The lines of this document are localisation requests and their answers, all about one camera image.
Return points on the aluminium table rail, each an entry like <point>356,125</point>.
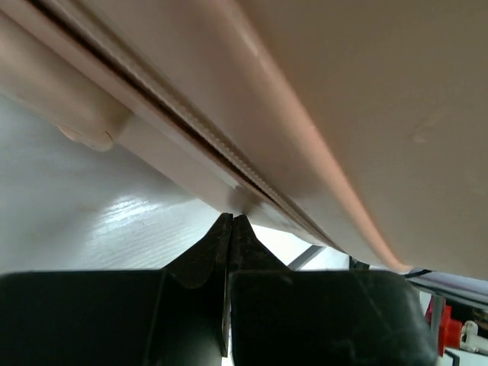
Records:
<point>305,257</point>

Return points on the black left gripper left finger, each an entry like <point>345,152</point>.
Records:
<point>175,315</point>

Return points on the pink hard-shell suitcase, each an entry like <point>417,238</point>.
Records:
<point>360,126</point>

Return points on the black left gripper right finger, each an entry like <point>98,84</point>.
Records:
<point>285,317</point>

